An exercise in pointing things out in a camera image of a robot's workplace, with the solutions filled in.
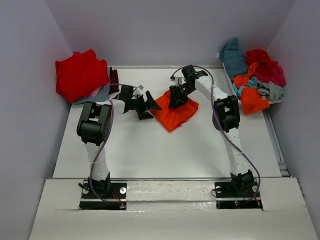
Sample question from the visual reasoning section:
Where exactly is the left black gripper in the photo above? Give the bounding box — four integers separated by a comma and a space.
128, 91, 162, 120

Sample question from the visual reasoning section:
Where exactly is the folded pink t-shirt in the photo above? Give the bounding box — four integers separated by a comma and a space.
89, 87, 100, 97

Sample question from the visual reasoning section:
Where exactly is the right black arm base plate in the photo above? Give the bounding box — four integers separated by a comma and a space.
210, 181, 263, 210

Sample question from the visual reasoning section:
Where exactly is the folded red t-shirt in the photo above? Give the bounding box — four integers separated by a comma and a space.
55, 49, 111, 103

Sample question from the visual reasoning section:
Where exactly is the folded maroon t-shirt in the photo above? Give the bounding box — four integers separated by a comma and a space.
108, 67, 119, 94

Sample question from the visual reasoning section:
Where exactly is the cyan crumpled t-shirt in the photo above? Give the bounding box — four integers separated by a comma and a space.
232, 79, 257, 98

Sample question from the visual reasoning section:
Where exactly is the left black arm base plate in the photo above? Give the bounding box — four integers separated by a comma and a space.
78, 180, 127, 211

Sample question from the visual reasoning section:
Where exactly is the grey crumpled t-shirt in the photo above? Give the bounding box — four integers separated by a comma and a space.
250, 76, 284, 104

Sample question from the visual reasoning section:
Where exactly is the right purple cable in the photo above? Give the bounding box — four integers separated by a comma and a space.
170, 65, 261, 208

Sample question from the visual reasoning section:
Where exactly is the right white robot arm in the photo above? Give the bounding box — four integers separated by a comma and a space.
169, 64, 257, 197

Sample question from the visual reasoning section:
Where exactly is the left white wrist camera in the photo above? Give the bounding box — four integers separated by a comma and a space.
132, 85, 144, 98

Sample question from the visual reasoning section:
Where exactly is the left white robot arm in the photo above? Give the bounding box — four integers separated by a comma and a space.
76, 84, 162, 199

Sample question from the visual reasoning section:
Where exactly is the teal blue crumpled t-shirt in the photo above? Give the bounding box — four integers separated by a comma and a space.
218, 37, 248, 80

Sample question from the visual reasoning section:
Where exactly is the folded light blue t-shirt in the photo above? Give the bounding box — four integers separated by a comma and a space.
72, 84, 110, 105

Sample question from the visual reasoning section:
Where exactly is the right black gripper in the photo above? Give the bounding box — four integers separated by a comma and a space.
169, 83, 196, 109

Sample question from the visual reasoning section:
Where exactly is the red crumpled t-shirt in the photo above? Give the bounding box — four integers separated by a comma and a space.
245, 48, 275, 75

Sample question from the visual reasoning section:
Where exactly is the orange t-shirt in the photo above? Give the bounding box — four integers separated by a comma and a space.
232, 62, 270, 115
150, 90, 199, 133

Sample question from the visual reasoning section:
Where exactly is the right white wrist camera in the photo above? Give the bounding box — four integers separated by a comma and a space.
170, 75, 186, 87

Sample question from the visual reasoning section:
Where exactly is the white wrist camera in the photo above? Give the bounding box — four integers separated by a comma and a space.
170, 75, 186, 87
132, 85, 144, 98

